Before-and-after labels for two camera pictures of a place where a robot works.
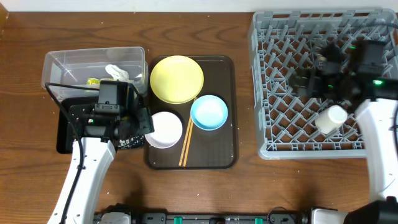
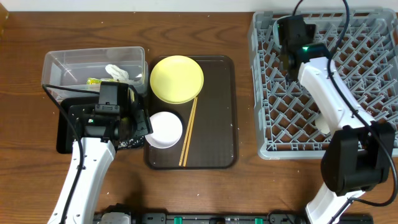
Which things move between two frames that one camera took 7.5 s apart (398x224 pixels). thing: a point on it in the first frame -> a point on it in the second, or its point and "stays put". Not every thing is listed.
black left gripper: x=147 y=123 stays put
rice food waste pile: x=135 y=141 stays put
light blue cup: x=209 y=112 -> x=275 y=32
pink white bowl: x=168 y=130 stays put
